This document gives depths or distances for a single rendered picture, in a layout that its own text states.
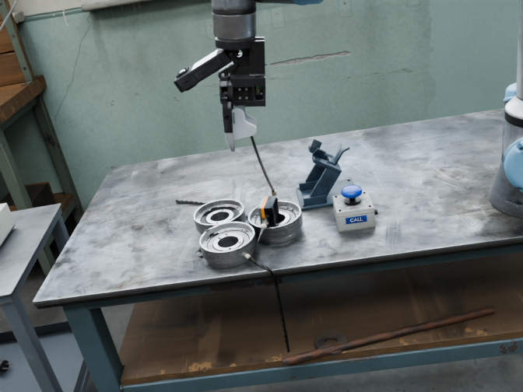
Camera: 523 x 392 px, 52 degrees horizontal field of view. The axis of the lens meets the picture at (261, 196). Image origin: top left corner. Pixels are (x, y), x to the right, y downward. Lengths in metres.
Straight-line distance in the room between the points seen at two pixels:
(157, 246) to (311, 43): 1.67
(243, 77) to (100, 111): 1.86
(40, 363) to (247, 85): 0.91
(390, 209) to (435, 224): 0.10
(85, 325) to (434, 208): 0.72
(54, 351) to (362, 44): 1.82
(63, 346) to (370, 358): 1.12
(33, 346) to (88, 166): 1.56
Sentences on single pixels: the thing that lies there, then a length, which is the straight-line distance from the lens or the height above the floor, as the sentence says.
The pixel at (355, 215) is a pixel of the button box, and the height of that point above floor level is 0.83.
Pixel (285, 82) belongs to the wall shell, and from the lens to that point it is 2.62.
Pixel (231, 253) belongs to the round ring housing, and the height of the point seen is 0.84.
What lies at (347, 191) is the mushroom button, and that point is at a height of 0.87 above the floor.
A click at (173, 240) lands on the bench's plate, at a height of 0.80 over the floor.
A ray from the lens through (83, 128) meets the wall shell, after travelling 2.82.
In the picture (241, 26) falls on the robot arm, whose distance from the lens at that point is 0.93.
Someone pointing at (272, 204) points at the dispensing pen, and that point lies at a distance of 1.01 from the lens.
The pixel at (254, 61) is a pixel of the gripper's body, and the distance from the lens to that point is 0.96.
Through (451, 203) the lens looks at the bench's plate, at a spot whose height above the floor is 0.80.
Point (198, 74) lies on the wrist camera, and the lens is 0.97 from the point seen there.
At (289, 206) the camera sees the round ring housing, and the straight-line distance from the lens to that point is 1.08.
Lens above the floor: 1.35
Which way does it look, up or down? 27 degrees down
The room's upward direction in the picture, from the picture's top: 10 degrees counter-clockwise
